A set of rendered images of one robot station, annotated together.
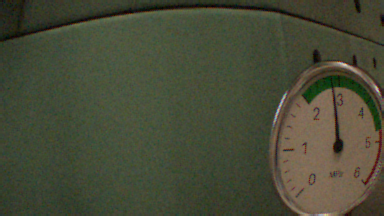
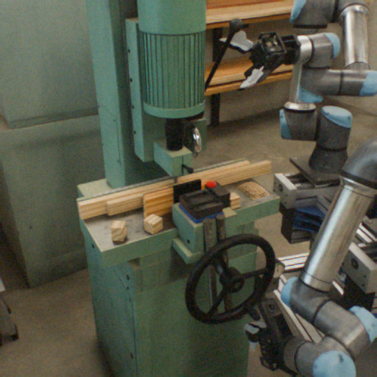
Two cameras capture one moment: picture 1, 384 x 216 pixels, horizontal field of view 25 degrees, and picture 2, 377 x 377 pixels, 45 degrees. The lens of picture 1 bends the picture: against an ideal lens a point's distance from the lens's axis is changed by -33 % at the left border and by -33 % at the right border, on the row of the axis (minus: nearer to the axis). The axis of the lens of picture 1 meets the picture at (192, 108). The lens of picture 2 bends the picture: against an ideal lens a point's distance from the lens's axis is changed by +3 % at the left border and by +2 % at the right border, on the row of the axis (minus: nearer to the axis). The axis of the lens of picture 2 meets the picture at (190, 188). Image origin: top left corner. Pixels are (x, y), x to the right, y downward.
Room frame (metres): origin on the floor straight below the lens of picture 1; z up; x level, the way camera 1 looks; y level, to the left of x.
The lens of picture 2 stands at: (-0.21, 1.02, 1.64)
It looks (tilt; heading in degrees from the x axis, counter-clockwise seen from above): 29 degrees down; 312
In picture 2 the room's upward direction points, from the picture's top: straight up
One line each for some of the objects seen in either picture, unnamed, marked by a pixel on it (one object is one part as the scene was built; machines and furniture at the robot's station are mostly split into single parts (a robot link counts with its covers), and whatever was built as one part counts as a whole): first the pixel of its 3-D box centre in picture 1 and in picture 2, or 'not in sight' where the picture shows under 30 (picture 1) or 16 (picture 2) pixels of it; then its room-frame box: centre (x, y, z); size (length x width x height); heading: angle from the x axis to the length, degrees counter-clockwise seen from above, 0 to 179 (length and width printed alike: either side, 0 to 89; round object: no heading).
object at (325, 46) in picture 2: not in sight; (317, 48); (0.42, -0.25, 1.33); 0.11 x 0.08 x 0.09; 69
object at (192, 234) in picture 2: not in sight; (203, 222); (0.48, 0.18, 0.92); 0.15 x 0.13 x 0.09; 70
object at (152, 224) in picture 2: not in sight; (152, 224); (0.58, 0.29, 0.92); 0.04 x 0.04 x 0.03; 5
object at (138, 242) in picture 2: not in sight; (190, 220); (0.56, 0.15, 0.87); 0.61 x 0.30 x 0.06; 70
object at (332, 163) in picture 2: not in sight; (329, 154); (0.47, -0.58, 0.87); 0.15 x 0.15 x 0.10
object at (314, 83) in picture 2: not in sight; (318, 82); (0.41, -0.26, 1.24); 0.11 x 0.08 x 0.11; 32
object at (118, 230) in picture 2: not in sight; (118, 230); (0.63, 0.38, 0.92); 0.04 x 0.03 x 0.04; 127
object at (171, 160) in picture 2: not in sight; (172, 158); (0.68, 0.10, 1.03); 0.14 x 0.07 x 0.09; 160
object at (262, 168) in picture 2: not in sight; (194, 185); (0.64, 0.05, 0.92); 0.60 x 0.02 x 0.04; 70
